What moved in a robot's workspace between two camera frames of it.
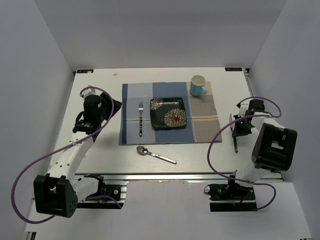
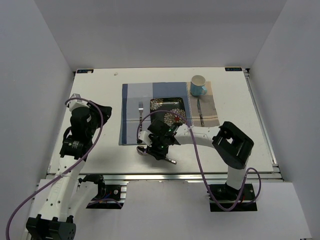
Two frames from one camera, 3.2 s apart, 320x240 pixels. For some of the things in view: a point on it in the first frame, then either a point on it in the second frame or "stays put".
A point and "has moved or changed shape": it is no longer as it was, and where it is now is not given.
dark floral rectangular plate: x=167 y=112 stays put
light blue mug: x=197 y=88 stays put
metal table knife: x=234 y=138 has moved or changed shape
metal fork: x=141 y=108 stays put
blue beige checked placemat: x=202 y=125 stays put
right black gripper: x=239 y=132 to x=153 y=151
